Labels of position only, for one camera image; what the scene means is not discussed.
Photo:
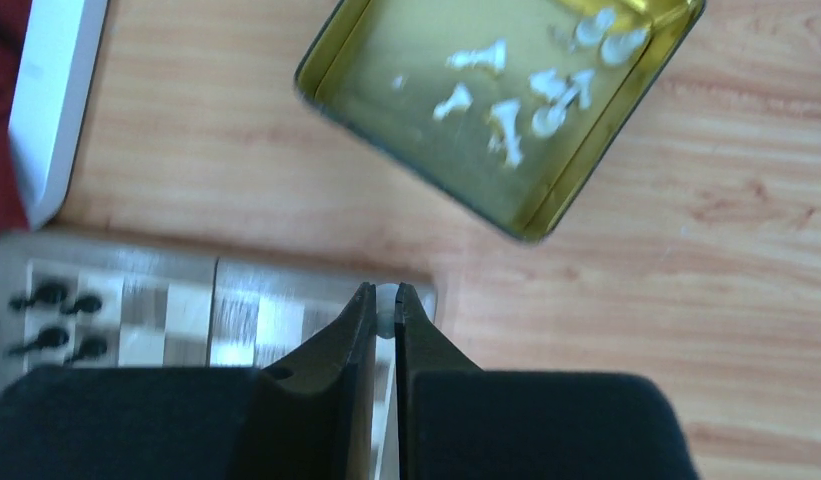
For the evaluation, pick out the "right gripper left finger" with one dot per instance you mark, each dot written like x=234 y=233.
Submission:
x=320 y=401

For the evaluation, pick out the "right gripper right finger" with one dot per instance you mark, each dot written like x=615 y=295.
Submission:
x=425 y=360

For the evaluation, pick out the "white pawn chess piece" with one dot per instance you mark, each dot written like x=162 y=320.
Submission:
x=385 y=309

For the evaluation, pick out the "yellow metal tin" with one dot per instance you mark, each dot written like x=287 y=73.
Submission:
x=348 y=72

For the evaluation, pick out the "wooden chess board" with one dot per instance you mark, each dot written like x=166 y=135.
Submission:
x=169 y=398

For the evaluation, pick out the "black chess pieces row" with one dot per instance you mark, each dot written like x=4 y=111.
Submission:
x=55 y=336

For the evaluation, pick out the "pile of white chess pieces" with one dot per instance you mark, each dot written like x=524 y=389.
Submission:
x=512 y=81

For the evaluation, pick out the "white rack base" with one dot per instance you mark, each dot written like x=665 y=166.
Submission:
x=56 y=71

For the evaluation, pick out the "red t-shirt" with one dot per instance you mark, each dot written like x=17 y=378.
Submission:
x=14 y=15

